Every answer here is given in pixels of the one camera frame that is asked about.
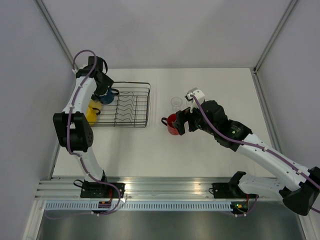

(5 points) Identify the red mug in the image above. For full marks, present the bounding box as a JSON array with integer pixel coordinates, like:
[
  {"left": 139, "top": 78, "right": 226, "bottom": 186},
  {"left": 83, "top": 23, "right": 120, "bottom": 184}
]
[{"left": 161, "top": 113, "right": 179, "bottom": 136}]

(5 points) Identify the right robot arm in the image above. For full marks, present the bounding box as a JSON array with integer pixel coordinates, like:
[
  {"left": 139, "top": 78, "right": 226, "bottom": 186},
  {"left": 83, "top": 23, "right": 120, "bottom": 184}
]
[{"left": 173, "top": 100, "right": 320, "bottom": 216}]

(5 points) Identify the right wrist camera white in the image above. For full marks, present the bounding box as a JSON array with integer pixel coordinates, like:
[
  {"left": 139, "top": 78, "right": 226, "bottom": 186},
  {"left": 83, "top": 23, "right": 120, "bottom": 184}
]
[{"left": 185, "top": 88, "right": 205, "bottom": 113}]

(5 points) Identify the aluminium frame post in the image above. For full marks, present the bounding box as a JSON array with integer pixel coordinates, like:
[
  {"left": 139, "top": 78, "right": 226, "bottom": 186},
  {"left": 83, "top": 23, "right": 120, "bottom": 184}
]
[
  {"left": 34, "top": 0, "right": 78, "bottom": 75},
  {"left": 251, "top": 0, "right": 300, "bottom": 75}
]

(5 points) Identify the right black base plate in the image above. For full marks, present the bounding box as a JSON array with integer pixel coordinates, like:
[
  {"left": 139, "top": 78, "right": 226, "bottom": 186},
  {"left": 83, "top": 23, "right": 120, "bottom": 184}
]
[{"left": 211, "top": 182, "right": 242, "bottom": 199}]

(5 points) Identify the aluminium front rail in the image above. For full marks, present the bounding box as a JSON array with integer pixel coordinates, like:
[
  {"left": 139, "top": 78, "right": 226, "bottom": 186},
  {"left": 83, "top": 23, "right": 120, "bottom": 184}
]
[{"left": 34, "top": 176, "right": 308, "bottom": 201}]

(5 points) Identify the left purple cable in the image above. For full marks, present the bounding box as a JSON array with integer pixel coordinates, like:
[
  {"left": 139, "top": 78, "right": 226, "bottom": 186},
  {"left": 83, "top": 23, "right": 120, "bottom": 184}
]
[{"left": 44, "top": 49, "right": 126, "bottom": 221}]

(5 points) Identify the left aluminium frame post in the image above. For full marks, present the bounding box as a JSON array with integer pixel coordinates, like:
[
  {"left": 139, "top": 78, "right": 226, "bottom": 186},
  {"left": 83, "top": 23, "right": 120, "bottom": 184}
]
[{"left": 34, "top": 0, "right": 78, "bottom": 75}]

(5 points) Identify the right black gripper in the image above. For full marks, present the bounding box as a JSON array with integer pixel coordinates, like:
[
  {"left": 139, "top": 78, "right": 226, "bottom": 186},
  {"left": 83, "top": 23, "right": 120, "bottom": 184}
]
[{"left": 172, "top": 104, "right": 217, "bottom": 136}]

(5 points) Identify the white slotted cable duct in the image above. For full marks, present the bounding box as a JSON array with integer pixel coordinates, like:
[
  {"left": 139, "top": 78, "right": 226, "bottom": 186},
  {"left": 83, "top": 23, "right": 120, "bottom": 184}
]
[{"left": 45, "top": 200, "right": 232, "bottom": 212}]

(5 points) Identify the pale yellow mug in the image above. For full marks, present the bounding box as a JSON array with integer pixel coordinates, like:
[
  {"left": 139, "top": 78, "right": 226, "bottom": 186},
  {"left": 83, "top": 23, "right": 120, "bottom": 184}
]
[{"left": 89, "top": 99, "right": 102, "bottom": 110}]

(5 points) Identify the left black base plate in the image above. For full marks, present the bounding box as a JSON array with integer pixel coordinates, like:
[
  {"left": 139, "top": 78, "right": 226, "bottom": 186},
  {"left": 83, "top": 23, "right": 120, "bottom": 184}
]
[{"left": 80, "top": 181, "right": 126, "bottom": 199}]

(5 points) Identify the right aluminium frame post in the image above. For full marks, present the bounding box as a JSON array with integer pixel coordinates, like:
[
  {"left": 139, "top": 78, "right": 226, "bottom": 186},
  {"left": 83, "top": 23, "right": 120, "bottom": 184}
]
[{"left": 251, "top": 0, "right": 300, "bottom": 75}]

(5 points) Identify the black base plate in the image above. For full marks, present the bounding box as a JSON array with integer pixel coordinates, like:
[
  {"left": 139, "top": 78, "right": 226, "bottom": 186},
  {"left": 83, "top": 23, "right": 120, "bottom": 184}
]
[
  {"left": 80, "top": 181, "right": 126, "bottom": 199},
  {"left": 211, "top": 182, "right": 242, "bottom": 199}
]

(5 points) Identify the clear glass cup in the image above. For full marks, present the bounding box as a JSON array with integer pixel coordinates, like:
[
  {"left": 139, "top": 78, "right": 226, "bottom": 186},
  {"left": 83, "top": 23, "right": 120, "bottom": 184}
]
[
  {"left": 186, "top": 100, "right": 193, "bottom": 108},
  {"left": 170, "top": 97, "right": 183, "bottom": 113}
]

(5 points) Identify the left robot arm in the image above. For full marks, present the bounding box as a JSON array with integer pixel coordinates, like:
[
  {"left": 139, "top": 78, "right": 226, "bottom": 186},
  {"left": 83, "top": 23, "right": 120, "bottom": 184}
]
[{"left": 53, "top": 54, "right": 121, "bottom": 199}]

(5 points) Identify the blue mug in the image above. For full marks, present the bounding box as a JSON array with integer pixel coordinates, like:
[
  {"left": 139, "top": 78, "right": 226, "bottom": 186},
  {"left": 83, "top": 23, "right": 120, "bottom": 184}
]
[{"left": 99, "top": 88, "right": 120, "bottom": 105}]

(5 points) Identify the black wire dish rack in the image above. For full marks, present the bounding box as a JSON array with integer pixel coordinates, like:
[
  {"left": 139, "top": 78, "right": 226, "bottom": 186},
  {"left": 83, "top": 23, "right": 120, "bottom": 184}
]
[{"left": 90, "top": 81, "right": 151, "bottom": 128}]

